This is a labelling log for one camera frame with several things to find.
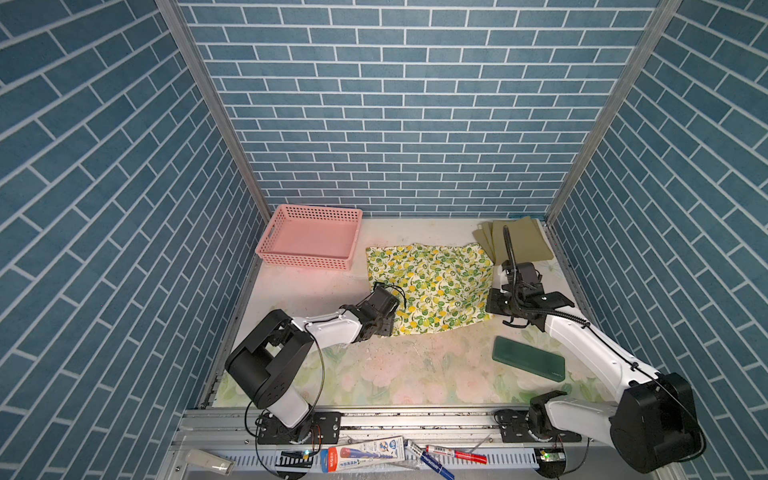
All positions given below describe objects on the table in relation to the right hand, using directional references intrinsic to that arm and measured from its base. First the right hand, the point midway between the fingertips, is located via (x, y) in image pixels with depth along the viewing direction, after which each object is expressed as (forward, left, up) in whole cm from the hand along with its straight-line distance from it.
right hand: (485, 295), depth 86 cm
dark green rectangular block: (-13, -13, -11) cm, 21 cm away
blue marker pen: (-40, +15, -9) cm, 43 cm away
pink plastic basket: (+30, +62, -12) cm, 70 cm away
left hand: (-5, +30, -11) cm, 32 cm away
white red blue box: (-40, +31, -9) cm, 51 cm away
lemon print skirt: (+9, +11, -10) cm, 17 cm away
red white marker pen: (-38, +6, -10) cm, 40 cm away
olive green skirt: (+33, -21, -9) cm, 40 cm away
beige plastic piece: (-44, +65, -6) cm, 79 cm away
